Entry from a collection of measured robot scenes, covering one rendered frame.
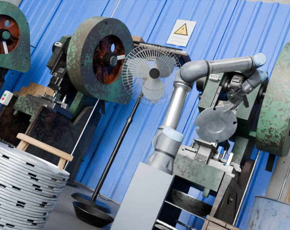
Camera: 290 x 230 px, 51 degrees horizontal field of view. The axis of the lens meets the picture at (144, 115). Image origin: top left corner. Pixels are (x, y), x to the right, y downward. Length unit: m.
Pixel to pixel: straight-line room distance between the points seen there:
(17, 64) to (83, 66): 1.87
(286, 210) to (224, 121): 1.25
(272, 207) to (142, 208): 0.69
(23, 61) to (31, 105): 1.60
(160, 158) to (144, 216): 0.29
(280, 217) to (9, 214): 0.79
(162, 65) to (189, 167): 1.14
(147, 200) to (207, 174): 0.71
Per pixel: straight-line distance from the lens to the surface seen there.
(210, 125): 2.16
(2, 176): 1.02
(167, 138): 1.56
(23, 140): 1.90
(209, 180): 2.10
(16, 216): 1.06
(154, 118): 3.91
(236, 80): 2.47
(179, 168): 2.17
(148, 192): 1.51
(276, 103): 2.08
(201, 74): 1.71
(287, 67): 2.13
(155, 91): 2.86
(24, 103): 3.24
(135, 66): 2.86
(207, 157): 2.20
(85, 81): 2.94
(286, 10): 4.33
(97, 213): 2.21
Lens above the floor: 0.37
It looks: 11 degrees up
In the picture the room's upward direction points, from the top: 24 degrees clockwise
